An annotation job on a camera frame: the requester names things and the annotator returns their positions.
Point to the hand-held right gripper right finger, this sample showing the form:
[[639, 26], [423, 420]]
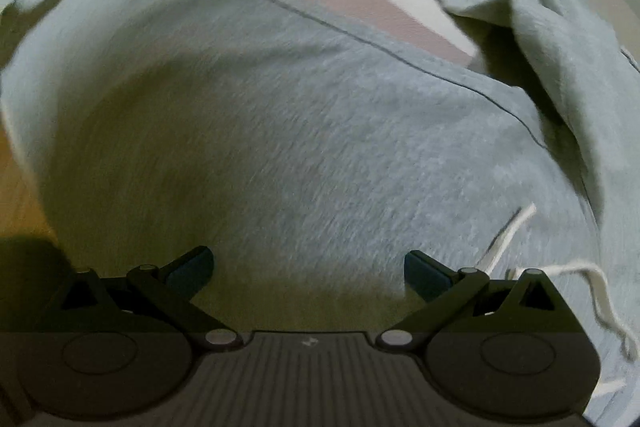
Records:
[[427, 277]]

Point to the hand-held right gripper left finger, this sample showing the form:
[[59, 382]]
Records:
[[192, 269]]

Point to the gray sweatpants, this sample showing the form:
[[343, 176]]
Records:
[[300, 132]]

